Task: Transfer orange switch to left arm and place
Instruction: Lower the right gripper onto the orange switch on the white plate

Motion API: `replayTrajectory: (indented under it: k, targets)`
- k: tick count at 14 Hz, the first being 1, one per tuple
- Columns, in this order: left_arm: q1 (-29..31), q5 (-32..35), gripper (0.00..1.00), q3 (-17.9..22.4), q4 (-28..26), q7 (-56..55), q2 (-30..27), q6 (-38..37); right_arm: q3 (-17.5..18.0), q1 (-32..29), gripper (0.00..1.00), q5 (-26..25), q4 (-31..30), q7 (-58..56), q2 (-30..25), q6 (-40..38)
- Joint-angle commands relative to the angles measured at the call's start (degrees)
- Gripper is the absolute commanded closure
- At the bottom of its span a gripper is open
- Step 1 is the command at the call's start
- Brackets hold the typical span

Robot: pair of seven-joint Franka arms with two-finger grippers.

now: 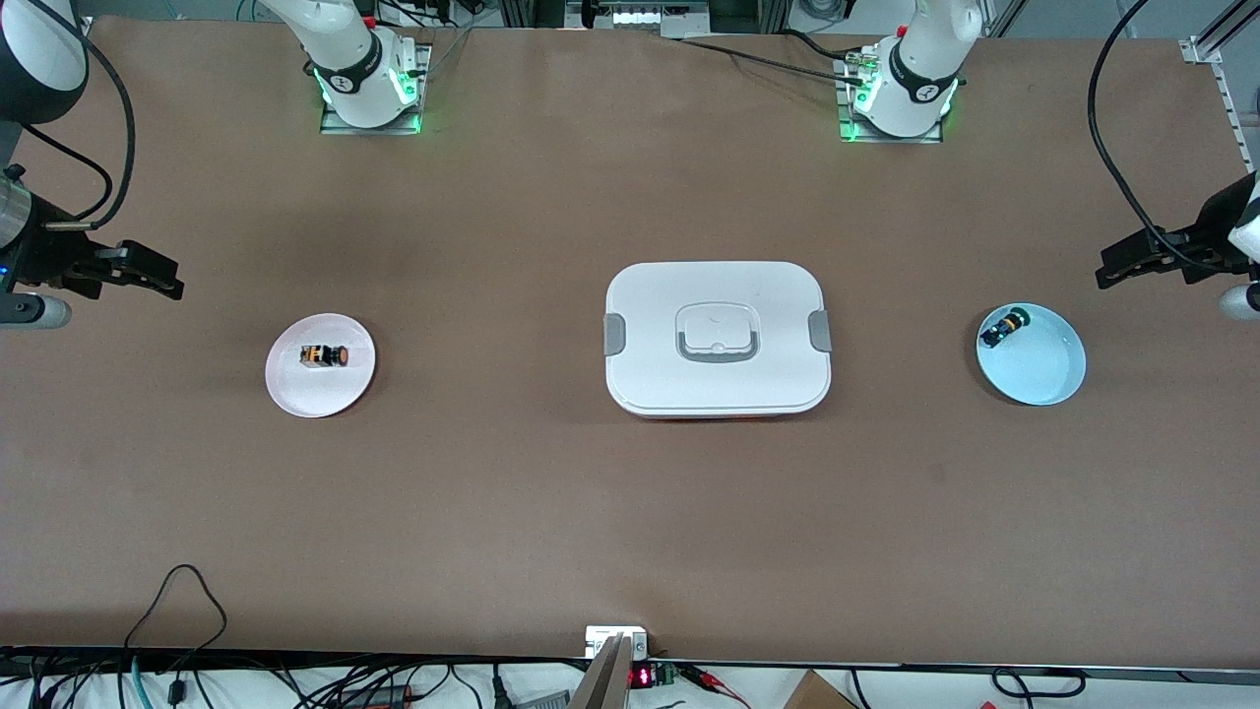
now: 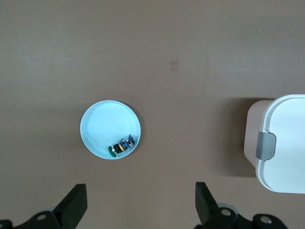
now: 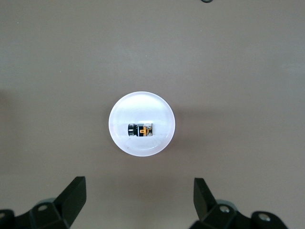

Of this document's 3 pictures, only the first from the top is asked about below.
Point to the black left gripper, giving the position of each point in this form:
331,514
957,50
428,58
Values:
1207,239

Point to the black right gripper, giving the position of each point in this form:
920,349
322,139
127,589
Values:
47,258

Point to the orange and black switch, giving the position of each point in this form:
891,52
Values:
325,354

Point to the white lidded storage box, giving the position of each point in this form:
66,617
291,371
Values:
719,374

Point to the light blue round plate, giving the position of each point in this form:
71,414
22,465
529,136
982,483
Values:
1039,369

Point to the pink round plate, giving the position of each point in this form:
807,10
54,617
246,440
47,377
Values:
320,389

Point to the black power adapter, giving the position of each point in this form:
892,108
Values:
374,697

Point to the brown cardboard piece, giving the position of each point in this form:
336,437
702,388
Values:
817,694

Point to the white power strip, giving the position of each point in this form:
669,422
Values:
655,15

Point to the red digit display board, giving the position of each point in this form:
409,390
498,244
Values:
645,676

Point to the green and black switch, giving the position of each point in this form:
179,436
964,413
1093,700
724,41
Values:
1004,328

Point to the aluminium frame profile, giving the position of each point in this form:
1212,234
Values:
1226,98

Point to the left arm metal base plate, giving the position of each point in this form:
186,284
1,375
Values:
891,140

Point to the white bracket plate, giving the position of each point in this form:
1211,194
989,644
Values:
597,640

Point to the aluminium camera mount bar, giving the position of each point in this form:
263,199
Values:
602,679

